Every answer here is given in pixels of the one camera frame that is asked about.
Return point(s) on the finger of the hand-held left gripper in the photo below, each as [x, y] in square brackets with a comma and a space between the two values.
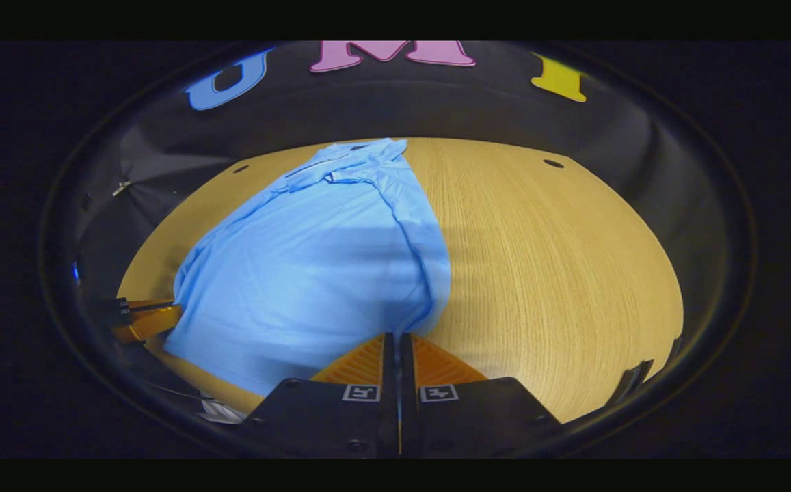
[152, 324]
[149, 305]

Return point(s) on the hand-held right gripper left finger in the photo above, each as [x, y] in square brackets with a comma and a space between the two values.
[389, 362]

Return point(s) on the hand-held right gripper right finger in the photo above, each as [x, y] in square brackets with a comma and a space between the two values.
[407, 362]

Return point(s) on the light blue T-shirt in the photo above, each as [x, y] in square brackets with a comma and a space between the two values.
[313, 273]

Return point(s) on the small silver clip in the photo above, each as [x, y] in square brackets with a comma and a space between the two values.
[120, 186]

